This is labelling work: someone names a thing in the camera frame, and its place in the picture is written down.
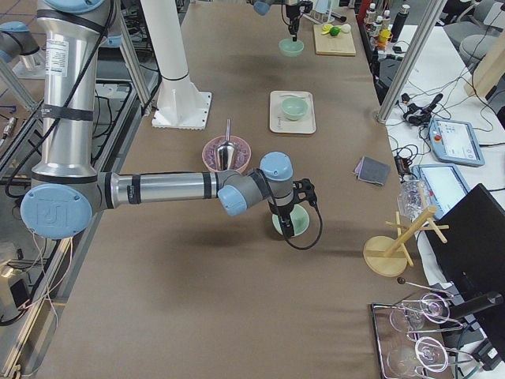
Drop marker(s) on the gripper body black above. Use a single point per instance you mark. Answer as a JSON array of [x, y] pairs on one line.
[[292, 12], [281, 209]]

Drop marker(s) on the green bowl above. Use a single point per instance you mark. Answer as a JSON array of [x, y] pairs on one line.
[[294, 108], [291, 48], [299, 218]]

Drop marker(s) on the green lime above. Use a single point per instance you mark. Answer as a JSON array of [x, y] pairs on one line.
[[334, 31]]

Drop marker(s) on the bamboo cutting board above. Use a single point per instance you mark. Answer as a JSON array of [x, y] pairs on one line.
[[340, 45]]

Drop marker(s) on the grey folded cloth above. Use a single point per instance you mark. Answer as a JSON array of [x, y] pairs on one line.
[[372, 171]]

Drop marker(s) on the cream rabbit tray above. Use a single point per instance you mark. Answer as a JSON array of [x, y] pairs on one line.
[[278, 123]]

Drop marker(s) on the pink bowl with ice cubes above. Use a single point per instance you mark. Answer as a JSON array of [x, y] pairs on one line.
[[242, 158]]

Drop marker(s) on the metal ice scoop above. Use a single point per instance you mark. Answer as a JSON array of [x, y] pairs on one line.
[[226, 151]]

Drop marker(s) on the wooden mug tree stand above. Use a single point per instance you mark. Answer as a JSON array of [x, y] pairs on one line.
[[388, 256]]

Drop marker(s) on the clear plastic bag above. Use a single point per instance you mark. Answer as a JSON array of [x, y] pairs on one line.
[[412, 200]]

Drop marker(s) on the blue teach pendant near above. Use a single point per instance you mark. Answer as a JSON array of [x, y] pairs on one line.
[[445, 184]]

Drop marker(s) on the blue teach pendant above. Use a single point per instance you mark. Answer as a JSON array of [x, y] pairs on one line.
[[455, 142], [445, 184]]

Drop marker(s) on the wine glass far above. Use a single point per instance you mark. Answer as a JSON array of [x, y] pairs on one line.
[[426, 314]]

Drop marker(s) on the wine glass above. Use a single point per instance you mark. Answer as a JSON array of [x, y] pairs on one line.
[[426, 314], [423, 358]]

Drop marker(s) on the blue teach pendant far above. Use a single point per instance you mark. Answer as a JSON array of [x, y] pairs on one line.
[[455, 142]]

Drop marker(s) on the black tray with glasses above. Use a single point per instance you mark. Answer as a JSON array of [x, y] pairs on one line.
[[387, 338]]

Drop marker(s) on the black monitor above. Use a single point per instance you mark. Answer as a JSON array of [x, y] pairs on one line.
[[473, 259]]

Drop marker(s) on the wine glass near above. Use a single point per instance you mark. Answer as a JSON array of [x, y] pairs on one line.
[[423, 358]]

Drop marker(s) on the white camera pillar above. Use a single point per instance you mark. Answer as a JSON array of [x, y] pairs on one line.
[[180, 104]]

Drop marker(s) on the aluminium frame post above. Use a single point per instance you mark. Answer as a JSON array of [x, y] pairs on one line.
[[417, 44]]

